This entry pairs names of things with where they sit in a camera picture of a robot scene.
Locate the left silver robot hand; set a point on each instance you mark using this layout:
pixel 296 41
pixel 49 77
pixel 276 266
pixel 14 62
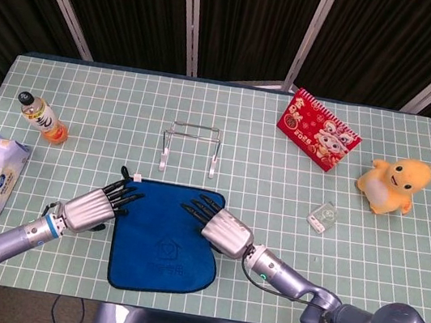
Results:
pixel 89 209

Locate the small clear block white base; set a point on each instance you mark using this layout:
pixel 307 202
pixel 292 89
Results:
pixel 323 217

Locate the yellow plush toy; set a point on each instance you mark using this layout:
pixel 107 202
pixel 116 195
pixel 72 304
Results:
pixel 387 189

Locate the dark folding screen white frames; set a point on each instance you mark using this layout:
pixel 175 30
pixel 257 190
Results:
pixel 140 14

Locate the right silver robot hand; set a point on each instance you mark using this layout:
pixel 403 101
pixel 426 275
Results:
pixel 226 233

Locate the green grid tablecloth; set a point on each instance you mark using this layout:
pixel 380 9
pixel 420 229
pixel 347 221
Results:
pixel 252 216

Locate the blue kitchen towel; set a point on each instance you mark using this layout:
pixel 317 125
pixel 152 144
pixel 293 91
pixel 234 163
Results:
pixel 165 219

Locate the orange juice bottle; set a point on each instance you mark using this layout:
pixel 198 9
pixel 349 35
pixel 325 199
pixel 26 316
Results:
pixel 45 122

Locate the red 2026 desk calendar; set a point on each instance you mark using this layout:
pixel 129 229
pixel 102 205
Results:
pixel 318 132

